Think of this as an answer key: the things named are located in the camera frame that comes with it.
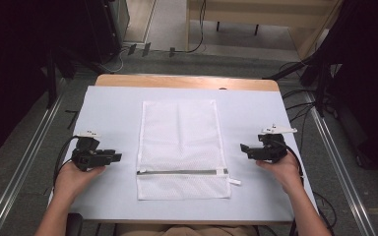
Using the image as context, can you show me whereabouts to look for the black floor cable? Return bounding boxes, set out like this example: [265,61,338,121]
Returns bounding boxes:
[170,0,208,55]

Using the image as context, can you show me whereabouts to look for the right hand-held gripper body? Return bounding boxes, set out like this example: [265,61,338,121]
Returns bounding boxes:
[246,124,298,164]

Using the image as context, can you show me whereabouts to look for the person's right hand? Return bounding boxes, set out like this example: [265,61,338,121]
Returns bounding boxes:
[255,150,304,195]

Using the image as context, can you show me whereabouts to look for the white table mat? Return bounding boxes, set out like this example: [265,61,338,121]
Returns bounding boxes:
[47,85,319,223]

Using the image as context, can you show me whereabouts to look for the metal floor rail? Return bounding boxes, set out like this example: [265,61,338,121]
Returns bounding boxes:
[0,77,70,236]
[302,89,378,236]

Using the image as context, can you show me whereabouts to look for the dark cabinet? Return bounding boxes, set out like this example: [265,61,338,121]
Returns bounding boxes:
[88,0,131,65]

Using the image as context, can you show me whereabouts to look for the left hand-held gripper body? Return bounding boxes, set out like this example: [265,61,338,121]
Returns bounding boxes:
[71,130,117,172]

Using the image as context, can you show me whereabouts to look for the black metal stand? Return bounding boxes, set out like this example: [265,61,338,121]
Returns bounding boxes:
[44,45,106,110]
[263,55,339,118]

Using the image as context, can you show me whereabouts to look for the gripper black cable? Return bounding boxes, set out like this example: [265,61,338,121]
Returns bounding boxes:
[275,140,306,189]
[52,135,81,191]

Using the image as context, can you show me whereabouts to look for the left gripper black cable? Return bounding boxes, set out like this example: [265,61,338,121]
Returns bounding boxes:
[52,135,81,191]

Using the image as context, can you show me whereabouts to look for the white mesh laundry bag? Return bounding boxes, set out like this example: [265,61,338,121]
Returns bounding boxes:
[135,98,243,202]

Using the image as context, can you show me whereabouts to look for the black chair armrest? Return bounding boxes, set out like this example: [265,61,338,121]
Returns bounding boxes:
[65,212,85,236]

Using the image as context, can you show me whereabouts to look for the wooden table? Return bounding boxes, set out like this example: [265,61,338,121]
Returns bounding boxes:
[94,74,296,236]

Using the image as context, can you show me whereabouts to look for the person's left hand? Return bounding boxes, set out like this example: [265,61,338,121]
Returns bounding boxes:
[54,160,107,205]

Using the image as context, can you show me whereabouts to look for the person's beige trousers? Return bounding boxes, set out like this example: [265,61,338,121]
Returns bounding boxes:
[115,223,259,236]

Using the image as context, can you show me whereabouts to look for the light wooden bench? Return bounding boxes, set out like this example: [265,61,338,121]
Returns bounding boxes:
[185,0,345,61]

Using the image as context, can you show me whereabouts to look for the black curtain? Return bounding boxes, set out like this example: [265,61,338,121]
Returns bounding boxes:
[0,0,99,163]
[311,0,378,181]

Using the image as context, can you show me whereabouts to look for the bundle of black floor cables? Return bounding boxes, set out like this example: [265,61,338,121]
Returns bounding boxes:
[281,60,339,155]

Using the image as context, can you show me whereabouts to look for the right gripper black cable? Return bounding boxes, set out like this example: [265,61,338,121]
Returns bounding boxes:
[275,140,306,189]

